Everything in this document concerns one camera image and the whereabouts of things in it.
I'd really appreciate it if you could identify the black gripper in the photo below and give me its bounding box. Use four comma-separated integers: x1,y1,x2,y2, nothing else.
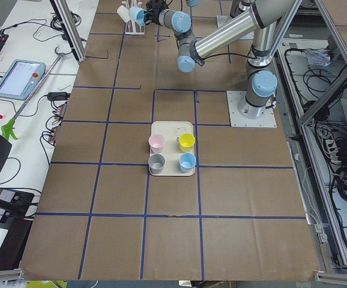
144,0,166,25

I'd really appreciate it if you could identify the light blue plastic cup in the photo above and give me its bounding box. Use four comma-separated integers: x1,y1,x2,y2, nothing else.
129,6,146,26

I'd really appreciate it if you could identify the white plastic cup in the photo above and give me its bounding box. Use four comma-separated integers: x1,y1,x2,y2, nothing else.
116,5,131,23

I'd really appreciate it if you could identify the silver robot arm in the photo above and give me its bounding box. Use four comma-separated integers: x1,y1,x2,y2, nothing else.
142,1,293,124

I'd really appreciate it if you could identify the pink plastic cup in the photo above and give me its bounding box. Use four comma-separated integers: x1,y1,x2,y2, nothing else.
148,134,165,153

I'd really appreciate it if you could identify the yellow plastic cup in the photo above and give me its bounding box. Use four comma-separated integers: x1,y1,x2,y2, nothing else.
179,133,196,152

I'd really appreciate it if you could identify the grey plastic cup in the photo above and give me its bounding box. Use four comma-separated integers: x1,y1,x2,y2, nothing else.
148,154,166,175

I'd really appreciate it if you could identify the cream plastic tray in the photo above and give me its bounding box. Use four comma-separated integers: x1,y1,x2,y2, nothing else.
149,121,196,176

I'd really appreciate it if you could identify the black power adapter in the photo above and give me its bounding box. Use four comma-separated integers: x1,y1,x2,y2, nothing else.
47,92,70,101

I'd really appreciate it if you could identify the blue teach pendant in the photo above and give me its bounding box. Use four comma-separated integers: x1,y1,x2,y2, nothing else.
0,59,46,100

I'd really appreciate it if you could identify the metal reacher grabber tool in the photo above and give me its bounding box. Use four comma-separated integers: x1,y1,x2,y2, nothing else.
1,47,72,140

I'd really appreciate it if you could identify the white wire cup rack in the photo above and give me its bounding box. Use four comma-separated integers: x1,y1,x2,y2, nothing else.
121,1,145,35

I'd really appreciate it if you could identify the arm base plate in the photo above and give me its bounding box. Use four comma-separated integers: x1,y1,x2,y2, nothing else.
226,91,277,128
216,15,231,29

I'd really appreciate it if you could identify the aluminium frame post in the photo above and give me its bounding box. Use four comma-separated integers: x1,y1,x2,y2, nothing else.
50,0,86,64

